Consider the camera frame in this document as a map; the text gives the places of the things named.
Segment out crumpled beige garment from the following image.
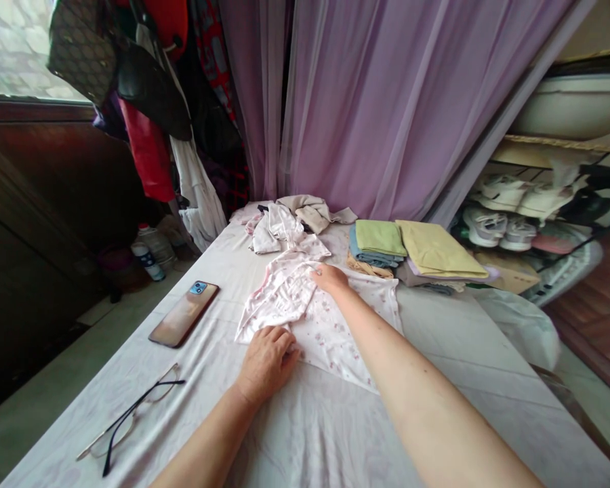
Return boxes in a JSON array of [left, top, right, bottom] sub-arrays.
[[276, 194, 358, 236]]

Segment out cardboard box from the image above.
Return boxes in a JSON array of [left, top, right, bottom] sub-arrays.
[[473, 251, 542, 296]]

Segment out smartphone with blue camera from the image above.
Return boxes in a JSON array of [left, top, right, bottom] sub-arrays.
[[148, 280, 220, 350]]

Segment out folded lavender cloth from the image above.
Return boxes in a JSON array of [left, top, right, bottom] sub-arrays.
[[395, 256, 500, 289]]

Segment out white hanging garment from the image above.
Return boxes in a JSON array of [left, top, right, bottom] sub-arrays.
[[168, 133, 228, 255]]

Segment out person's left hand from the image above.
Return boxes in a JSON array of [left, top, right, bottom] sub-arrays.
[[236, 325, 304, 405]]

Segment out folded green cloth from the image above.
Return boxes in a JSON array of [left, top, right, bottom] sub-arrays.
[[354, 219, 409, 258]]

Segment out brown patterned handbag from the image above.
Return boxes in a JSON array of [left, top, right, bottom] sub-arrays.
[[46, 0, 119, 106]]

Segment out black handbag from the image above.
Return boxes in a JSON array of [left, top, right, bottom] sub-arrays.
[[117, 20, 193, 142]]

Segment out folded blue cloth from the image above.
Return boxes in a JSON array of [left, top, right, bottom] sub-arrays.
[[348, 224, 405, 270]]

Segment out folded yellow cloth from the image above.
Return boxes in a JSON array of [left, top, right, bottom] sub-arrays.
[[394, 219, 490, 280]]

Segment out white basin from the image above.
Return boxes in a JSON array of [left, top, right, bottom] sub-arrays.
[[513, 75, 610, 142]]

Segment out white pink printed garment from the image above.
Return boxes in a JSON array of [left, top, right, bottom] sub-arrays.
[[233, 249, 405, 397]]

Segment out purple curtain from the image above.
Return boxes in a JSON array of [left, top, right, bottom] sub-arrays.
[[218, 0, 590, 224]]

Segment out white plastic bag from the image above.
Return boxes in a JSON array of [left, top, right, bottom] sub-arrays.
[[473, 287, 563, 372]]

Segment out red hanging garment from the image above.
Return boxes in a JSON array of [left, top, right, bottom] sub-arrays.
[[117, 97, 177, 203]]

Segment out thin-framed eyeglasses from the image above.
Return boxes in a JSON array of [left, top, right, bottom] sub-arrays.
[[76, 361, 187, 479]]

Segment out crumpled white garment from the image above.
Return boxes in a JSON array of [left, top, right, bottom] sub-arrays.
[[243, 202, 332, 258]]

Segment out window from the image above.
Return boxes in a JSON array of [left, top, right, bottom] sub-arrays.
[[0, 0, 95, 106]]

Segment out person's right hand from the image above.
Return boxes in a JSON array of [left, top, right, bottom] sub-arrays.
[[310, 262, 350, 297]]

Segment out shoe rack with shoes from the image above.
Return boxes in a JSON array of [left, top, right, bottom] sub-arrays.
[[449, 133, 610, 308]]

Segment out small white plastic bottle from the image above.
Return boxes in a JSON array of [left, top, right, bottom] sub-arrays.
[[130, 241, 167, 283]]

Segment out white bed sheet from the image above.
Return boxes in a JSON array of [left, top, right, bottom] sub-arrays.
[[0, 201, 610, 488]]

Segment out large clear plastic bottle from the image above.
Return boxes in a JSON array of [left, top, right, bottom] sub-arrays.
[[136, 222, 178, 273]]

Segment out folded beige patterned cloth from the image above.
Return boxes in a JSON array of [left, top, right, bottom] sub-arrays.
[[346, 253, 395, 281]]

